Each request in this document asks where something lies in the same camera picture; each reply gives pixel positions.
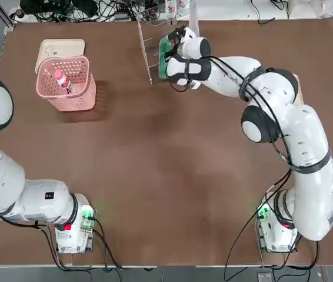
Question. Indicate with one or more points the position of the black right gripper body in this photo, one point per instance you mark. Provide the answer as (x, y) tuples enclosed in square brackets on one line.
[(181, 41)]

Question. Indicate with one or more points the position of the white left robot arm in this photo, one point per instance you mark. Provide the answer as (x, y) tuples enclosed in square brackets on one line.
[(1, 182)]

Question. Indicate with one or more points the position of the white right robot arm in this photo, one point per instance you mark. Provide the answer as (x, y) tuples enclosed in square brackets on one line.
[(307, 152)]

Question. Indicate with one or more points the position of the clear acrylic shelf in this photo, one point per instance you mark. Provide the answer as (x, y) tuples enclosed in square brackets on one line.
[(144, 53)]

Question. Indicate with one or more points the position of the pink plastic basket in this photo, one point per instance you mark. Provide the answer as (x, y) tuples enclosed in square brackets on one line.
[(75, 100)]

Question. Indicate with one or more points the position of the black ribbed power supply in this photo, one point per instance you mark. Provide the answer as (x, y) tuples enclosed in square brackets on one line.
[(46, 6), (84, 7)]

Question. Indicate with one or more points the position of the beige rabbit print tray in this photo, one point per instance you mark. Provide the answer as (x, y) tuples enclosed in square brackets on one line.
[(299, 88), (60, 47)]

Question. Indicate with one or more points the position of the white paper boxes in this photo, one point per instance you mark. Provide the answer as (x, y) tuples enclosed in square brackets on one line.
[(313, 8)]

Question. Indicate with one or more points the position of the grey floor socket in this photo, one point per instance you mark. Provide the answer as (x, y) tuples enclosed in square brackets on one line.
[(264, 276)]

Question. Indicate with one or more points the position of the aluminium frame post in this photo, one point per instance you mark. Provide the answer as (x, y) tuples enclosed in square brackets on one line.
[(7, 25)]

